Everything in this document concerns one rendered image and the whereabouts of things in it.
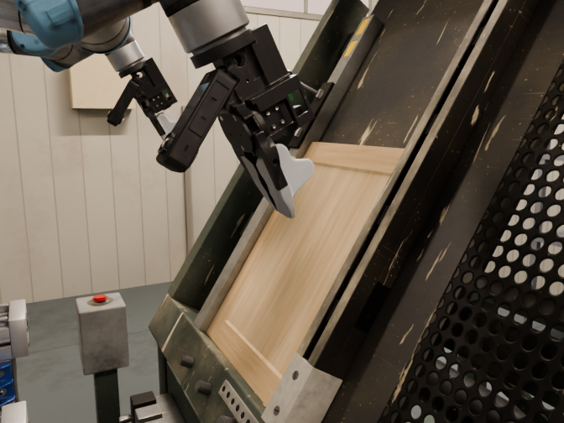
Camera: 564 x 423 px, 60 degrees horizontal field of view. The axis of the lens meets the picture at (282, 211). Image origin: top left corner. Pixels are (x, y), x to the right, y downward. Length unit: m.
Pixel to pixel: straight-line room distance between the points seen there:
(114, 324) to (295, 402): 0.71
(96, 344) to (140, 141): 2.99
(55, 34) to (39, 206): 3.74
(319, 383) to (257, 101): 0.50
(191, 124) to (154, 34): 3.86
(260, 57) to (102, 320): 1.01
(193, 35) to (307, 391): 0.58
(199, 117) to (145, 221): 3.86
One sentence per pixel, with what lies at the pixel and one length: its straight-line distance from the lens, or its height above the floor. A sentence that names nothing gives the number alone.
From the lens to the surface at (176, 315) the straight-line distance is 1.42.
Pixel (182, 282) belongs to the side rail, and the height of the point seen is 0.95.
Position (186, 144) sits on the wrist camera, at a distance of 0.50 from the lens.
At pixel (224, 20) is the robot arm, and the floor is 1.52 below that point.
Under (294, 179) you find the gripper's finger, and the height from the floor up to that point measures 1.36.
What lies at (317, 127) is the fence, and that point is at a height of 1.40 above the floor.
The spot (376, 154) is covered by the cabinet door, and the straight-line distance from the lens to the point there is 1.06.
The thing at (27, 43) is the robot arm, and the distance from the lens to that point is 1.07.
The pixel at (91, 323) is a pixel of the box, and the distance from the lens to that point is 1.42.
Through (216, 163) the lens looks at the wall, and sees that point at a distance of 4.46.
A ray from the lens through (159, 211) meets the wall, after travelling 4.36.
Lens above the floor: 1.42
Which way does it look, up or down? 11 degrees down
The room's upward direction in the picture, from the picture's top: straight up
